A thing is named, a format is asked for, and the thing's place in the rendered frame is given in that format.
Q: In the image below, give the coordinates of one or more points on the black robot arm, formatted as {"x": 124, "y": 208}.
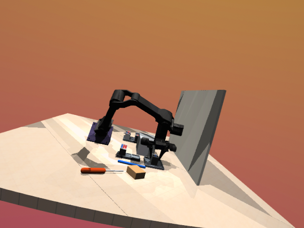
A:
{"x": 163, "y": 117}

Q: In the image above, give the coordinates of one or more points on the brown cardboard box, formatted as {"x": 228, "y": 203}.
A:
{"x": 135, "y": 172}

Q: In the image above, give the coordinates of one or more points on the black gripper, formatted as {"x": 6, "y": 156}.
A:
{"x": 149, "y": 144}

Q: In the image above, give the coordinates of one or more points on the orange-handled screwdriver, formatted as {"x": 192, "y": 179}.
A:
{"x": 96, "y": 170}

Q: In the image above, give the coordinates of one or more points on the grey flat panel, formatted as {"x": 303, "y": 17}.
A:
{"x": 198, "y": 111}

